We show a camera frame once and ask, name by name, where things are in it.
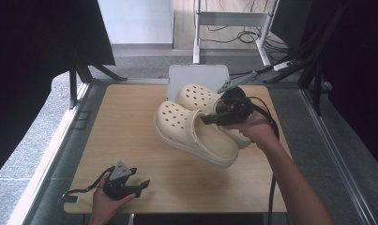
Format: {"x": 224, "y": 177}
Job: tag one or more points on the black metal stand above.
{"x": 80, "y": 75}
{"x": 311, "y": 68}

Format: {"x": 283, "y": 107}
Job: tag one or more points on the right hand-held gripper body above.
{"x": 238, "y": 106}

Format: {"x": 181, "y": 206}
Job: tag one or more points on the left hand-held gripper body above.
{"x": 117, "y": 184}

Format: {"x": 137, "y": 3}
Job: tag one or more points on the person's left hand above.
{"x": 103, "y": 206}

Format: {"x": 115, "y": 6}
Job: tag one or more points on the white power strip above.
{"x": 282, "y": 65}

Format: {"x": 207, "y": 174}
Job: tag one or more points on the grey two-tier shoe rack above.
{"x": 202, "y": 74}

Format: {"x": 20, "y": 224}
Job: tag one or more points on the cream clog shoe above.
{"x": 193, "y": 136}
{"x": 197, "y": 95}

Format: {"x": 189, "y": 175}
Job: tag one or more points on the dark curtain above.
{"x": 358, "y": 78}
{"x": 33, "y": 62}

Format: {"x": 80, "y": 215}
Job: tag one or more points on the person's right hand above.
{"x": 257, "y": 128}

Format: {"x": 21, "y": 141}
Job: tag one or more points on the white metal stand frame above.
{"x": 230, "y": 18}

